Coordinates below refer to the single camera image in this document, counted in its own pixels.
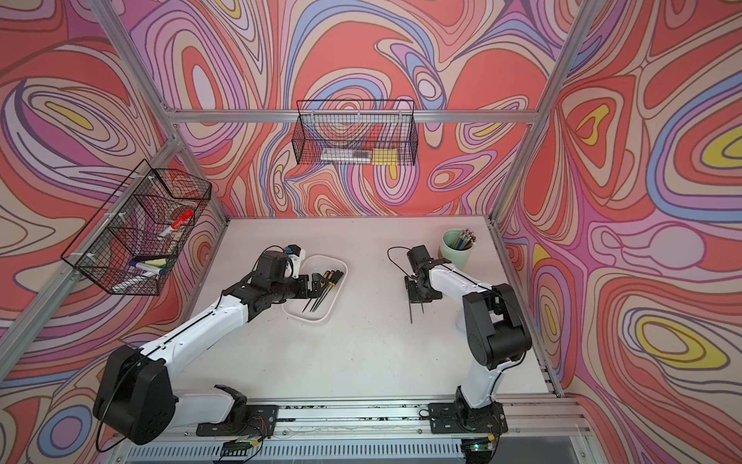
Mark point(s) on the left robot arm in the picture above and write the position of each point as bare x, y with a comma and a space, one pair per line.
136, 397

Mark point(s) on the blue cap marker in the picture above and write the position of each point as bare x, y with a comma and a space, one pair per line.
149, 269

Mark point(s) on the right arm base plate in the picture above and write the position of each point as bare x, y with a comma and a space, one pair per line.
458, 418

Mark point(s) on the red marker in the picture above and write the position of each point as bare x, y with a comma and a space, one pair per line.
183, 220

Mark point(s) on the aluminium rail front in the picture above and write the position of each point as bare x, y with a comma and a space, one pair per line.
540, 430

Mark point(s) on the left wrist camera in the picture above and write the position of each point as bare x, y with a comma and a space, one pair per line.
295, 255

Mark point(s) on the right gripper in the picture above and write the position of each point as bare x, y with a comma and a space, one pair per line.
415, 298

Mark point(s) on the clear tube in basket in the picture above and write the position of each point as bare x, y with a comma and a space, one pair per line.
346, 156

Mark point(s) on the green pencil cup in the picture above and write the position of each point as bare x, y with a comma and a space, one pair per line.
458, 258

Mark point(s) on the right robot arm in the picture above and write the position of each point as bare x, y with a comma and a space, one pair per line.
493, 322

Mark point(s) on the coloured pencils bundle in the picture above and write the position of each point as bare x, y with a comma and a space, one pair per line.
465, 240

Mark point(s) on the yellow box in basket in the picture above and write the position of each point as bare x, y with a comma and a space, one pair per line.
385, 156

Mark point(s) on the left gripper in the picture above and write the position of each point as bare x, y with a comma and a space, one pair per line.
315, 291

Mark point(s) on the black wire basket left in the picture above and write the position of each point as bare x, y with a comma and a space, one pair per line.
145, 203

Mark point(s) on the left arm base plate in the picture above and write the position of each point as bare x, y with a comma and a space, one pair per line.
247, 420

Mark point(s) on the black wire basket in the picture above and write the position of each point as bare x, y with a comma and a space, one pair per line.
145, 203
358, 124

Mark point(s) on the black wire basket back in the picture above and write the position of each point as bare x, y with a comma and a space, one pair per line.
358, 124

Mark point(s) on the white storage tray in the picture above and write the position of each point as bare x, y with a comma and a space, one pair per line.
317, 264

